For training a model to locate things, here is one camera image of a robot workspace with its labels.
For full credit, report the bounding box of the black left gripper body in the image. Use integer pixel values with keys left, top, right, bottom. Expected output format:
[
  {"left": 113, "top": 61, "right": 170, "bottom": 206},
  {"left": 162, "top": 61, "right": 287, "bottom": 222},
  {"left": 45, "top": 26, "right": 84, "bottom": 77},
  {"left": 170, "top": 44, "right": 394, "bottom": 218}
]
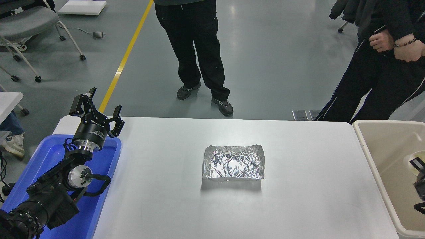
[{"left": 72, "top": 119, "right": 109, "bottom": 147}]

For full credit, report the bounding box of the white paper cup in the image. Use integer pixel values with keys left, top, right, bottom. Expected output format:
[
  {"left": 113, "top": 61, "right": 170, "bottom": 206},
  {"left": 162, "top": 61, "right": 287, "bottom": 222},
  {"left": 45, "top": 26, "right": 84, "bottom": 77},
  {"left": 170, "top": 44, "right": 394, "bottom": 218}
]
[{"left": 403, "top": 151, "right": 425, "bottom": 176}]

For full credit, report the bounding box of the person's hand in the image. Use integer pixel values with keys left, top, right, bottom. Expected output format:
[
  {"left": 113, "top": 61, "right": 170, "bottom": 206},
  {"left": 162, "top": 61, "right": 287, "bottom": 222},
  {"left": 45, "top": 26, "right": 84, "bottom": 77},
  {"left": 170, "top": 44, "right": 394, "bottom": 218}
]
[
  {"left": 369, "top": 29, "right": 395, "bottom": 52},
  {"left": 394, "top": 41, "right": 425, "bottom": 62}
]

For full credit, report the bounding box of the large pale plastic bin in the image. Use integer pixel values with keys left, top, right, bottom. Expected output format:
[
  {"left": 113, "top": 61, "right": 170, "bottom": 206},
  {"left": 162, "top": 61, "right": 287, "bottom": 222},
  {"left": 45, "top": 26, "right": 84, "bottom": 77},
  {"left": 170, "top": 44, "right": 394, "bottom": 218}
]
[{"left": 352, "top": 120, "right": 425, "bottom": 239}]

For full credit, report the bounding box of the blue plastic tray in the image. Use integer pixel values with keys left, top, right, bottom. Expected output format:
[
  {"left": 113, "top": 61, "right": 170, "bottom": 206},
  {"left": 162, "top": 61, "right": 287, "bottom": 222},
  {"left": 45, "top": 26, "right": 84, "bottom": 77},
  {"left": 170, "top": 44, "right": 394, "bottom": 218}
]
[{"left": 0, "top": 134, "right": 122, "bottom": 239}]

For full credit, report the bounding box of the black chair caster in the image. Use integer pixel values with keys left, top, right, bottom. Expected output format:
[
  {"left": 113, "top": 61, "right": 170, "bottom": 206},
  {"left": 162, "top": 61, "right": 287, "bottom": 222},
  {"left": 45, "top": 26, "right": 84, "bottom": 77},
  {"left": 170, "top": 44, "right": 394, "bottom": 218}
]
[{"left": 15, "top": 102, "right": 30, "bottom": 117}]

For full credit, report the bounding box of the person with white shoe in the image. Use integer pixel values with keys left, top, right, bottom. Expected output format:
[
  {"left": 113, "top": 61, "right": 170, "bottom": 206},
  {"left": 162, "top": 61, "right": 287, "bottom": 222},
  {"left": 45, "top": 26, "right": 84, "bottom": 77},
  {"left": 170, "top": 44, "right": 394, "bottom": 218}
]
[{"left": 0, "top": 111, "right": 25, "bottom": 158}]

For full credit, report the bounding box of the small white table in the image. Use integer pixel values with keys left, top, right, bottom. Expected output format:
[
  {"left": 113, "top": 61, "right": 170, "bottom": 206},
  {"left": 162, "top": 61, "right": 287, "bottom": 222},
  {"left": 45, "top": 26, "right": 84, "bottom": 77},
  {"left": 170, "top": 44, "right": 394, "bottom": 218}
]
[{"left": 0, "top": 92, "right": 24, "bottom": 125}]

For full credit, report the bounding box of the white flat floor board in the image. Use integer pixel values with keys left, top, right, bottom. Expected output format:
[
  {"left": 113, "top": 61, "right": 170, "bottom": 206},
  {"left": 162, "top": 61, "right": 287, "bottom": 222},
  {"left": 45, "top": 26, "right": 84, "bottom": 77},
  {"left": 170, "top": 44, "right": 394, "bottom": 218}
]
[{"left": 57, "top": 0, "right": 107, "bottom": 16}]

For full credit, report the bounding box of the grey office chair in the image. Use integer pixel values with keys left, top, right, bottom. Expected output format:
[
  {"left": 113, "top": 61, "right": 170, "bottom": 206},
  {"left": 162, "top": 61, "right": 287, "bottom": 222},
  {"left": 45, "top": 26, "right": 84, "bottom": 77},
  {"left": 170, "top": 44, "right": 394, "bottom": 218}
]
[{"left": 0, "top": 0, "right": 86, "bottom": 83}]

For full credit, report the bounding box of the person in black trousers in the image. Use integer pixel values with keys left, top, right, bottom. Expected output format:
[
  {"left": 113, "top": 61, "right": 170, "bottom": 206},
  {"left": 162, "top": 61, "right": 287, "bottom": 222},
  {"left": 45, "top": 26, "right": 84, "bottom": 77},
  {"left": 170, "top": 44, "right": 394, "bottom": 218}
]
[{"left": 154, "top": 0, "right": 234, "bottom": 117}]

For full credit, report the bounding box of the silver foil tray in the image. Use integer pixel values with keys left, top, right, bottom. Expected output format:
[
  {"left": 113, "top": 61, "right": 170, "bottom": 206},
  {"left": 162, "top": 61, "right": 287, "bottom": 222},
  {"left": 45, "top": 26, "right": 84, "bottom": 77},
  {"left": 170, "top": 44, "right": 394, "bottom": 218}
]
[{"left": 202, "top": 144, "right": 265, "bottom": 180}]

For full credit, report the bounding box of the chair with dark jacket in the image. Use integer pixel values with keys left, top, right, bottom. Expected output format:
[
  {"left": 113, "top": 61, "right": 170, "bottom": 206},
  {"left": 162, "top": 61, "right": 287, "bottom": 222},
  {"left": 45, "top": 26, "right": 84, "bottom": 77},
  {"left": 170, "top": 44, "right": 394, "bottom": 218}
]
[{"left": 329, "top": 0, "right": 361, "bottom": 33}]

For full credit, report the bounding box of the grey floor adapter with cable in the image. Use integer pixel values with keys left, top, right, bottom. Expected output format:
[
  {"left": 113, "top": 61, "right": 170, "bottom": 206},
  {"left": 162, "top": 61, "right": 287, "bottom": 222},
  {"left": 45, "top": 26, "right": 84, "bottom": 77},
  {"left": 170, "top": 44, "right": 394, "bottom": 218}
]
[{"left": 57, "top": 26, "right": 104, "bottom": 40}]

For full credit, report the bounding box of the person with beaded bracelet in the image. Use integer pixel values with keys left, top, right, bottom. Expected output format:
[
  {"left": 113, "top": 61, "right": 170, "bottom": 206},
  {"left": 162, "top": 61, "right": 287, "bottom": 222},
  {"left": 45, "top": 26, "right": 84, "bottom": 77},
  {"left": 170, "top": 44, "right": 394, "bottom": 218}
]
[{"left": 314, "top": 0, "right": 425, "bottom": 124}]

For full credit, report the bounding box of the black floor cable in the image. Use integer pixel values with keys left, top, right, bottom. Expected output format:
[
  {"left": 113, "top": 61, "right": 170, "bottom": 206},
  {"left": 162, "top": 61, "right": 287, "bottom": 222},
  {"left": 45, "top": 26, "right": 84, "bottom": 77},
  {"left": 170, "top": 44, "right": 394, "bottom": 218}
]
[{"left": 0, "top": 152, "right": 14, "bottom": 203}]

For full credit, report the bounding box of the dark beaded bracelet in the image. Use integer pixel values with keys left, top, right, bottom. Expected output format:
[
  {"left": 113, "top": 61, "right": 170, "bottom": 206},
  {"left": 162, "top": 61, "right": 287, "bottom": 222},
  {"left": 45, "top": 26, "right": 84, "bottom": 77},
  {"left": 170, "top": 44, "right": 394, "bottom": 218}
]
[{"left": 394, "top": 38, "right": 417, "bottom": 47}]

